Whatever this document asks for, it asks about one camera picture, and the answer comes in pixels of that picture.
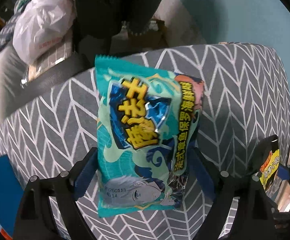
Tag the blue-edged cardboard box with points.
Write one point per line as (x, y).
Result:
(10, 196)

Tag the white plastic bag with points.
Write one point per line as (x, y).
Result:
(42, 25)

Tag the bed with grey sheet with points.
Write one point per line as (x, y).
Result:
(12, 69)

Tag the patterned blue mattress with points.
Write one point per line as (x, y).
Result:
(6, 34)

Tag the teal cartoon snack bag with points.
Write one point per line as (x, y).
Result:
(147, 121)

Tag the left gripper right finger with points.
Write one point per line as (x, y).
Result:
(206, 173)

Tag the checked seat cushion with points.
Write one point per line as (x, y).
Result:
(49, 59)

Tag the black office chair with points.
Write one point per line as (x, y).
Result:
(100, 19)

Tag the black yellow snack bag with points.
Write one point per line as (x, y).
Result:
(265, 160)

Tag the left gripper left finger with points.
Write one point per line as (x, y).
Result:
(83, 172)

